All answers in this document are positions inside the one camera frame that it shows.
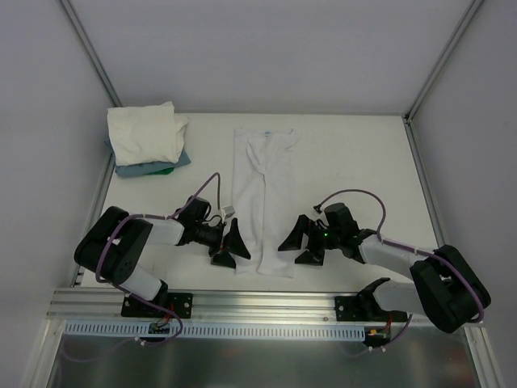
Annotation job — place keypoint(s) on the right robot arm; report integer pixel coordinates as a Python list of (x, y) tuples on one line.
[(439, 285)]

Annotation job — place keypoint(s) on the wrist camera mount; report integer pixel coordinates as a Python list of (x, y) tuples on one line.
[(321, 224), (227, 212)]

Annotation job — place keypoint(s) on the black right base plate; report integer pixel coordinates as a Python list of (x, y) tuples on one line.
[(364, 309)]

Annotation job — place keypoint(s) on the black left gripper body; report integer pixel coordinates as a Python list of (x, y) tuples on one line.
[(220, 244)]

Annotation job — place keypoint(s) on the right aluminium frame post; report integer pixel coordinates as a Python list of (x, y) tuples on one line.
[(462, 26)]

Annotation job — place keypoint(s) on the folded blue t shirt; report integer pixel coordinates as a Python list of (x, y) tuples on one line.
[(138, 170)]

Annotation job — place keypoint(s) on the folded green t shirt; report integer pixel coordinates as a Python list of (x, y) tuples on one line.
[(166, 171)]

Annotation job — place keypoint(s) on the folded white t shirt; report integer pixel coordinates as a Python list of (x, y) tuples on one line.
[(146, 134)]

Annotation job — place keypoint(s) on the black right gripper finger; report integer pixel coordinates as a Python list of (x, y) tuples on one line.
[(311, 258), (294, 239)]

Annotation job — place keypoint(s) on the white t shirt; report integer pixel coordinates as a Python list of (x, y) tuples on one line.
[(146, 134), (263, 195)]

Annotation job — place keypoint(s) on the aluminium front rail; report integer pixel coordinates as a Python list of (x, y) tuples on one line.
[(207, 306)]

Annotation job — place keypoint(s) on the aluminium frame post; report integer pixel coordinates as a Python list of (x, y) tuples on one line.
[(88, 48), (462, 26)]

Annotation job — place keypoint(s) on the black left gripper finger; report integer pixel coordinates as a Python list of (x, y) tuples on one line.
[(223, 259), (233, 243)]

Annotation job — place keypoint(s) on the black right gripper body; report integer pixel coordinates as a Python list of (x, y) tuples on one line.
[(315, 239)]

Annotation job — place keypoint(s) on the white slotted cable duct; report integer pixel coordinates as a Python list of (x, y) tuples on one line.
[(231, 331)]

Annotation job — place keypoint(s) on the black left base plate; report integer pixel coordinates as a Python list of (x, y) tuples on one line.
[(180, 303)]

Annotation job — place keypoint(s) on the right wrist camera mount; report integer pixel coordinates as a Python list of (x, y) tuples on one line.
[(321, 224)]

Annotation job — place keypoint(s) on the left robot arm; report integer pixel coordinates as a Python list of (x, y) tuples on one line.
[(113, 246)]

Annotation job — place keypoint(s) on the left aluminium frame post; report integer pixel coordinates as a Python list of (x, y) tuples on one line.
[(88, 48)]

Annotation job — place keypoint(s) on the left side aluminium rail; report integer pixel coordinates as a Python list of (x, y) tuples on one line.
[(99, 198)]

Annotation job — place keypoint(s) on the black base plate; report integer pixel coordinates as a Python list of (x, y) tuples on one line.
[(364, 309), (180, 303)]

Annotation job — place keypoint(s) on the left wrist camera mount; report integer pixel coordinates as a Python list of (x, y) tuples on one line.
[(227, 212)]

